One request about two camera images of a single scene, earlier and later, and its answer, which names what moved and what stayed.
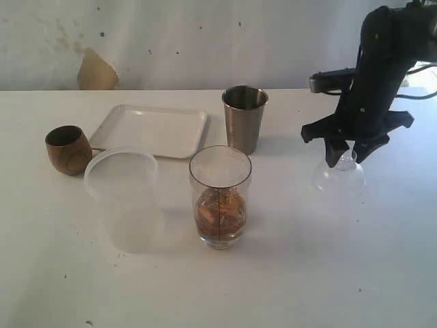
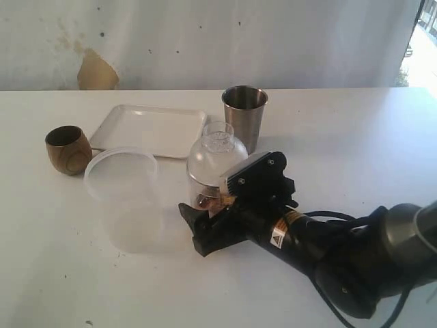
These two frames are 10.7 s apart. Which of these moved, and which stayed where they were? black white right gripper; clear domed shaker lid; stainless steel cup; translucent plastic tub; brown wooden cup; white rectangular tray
Moved: clear domed shaker lid; black white right gripper
Stayed: brown wooden cup; stainless steel cup; translucent plastic tub; white rectangular tray
